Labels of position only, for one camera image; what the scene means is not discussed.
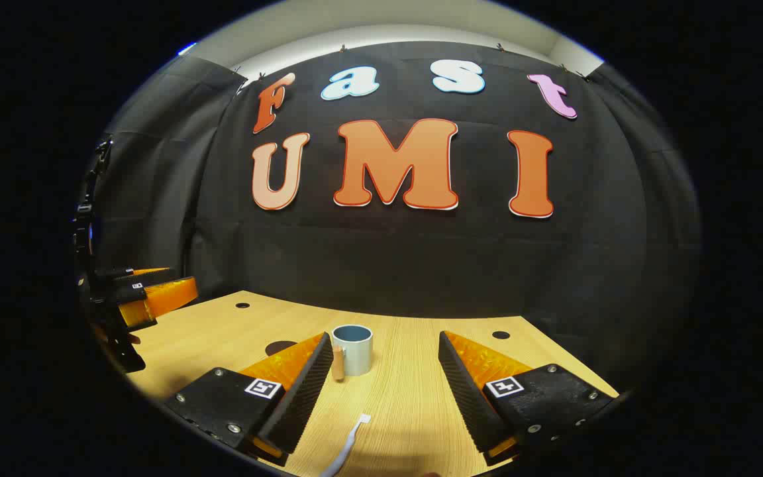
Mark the light blue cup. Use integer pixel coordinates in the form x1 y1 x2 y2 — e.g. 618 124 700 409
331 324 374 382

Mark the wooden desktop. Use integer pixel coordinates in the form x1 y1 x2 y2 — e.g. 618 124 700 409
100 290 621 477

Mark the black backdrop cloth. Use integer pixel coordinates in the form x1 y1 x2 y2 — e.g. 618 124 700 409
90 41 700 398

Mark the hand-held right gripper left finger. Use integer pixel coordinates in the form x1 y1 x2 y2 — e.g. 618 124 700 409
164 332 334 464

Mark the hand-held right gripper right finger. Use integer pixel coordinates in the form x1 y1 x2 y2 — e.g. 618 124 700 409
438 331 621 464

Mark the white toothbrush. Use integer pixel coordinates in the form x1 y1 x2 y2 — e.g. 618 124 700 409
319 414 372 477

